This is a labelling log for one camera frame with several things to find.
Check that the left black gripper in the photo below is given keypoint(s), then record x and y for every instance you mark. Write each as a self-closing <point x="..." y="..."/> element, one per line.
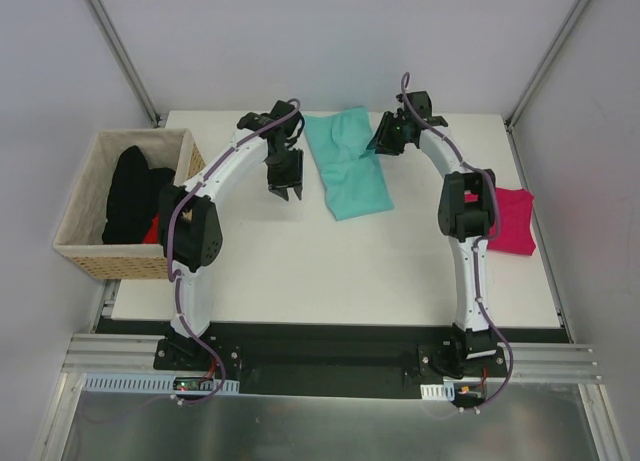
<point x="285" y="182"/>

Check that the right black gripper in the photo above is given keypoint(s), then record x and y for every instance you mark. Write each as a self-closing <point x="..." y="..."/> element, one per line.
<point x="386" y="137"/>

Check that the teal t shirt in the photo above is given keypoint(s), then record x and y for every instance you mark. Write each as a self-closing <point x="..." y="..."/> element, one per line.
<point x="351" y="174"/>

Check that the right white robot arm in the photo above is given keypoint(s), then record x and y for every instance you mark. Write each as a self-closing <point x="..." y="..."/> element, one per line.
<point x="466" y="215"/>

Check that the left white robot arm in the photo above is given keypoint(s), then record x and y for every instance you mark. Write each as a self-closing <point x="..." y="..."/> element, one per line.
<point x="189" y="226"/>

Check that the red t shirt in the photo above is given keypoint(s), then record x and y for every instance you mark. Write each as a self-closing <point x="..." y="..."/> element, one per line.
<point x="152" y="235"/>

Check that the black t shirt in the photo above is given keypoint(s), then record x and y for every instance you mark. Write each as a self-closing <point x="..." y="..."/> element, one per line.
<point x="133" y="198"/>

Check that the folded pink t shirt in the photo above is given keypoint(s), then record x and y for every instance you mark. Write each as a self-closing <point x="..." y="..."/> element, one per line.
<point x="515" y="208"/>

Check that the wicker laundry basket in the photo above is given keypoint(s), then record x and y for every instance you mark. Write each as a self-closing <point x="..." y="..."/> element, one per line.
<point x="79" y="235"/>

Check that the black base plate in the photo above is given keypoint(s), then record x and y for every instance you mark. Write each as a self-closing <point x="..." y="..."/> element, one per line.
<point x="385" y="362"/>

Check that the aluminium rail frame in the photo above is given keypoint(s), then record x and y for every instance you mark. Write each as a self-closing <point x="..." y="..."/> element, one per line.
<point x="535" y="355"/>

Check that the right slotted cable duct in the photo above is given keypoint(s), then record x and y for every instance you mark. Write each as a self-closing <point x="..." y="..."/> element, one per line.
<point x="444" y="392"/>

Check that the slotted cable duct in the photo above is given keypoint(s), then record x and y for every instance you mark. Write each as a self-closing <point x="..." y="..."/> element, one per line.
<point x="444" y="392"/>
<point x="157" y="384"/>

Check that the left slotted cable duct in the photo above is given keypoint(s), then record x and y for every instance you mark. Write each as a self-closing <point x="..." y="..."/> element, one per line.
<point x="157" y="384"/>

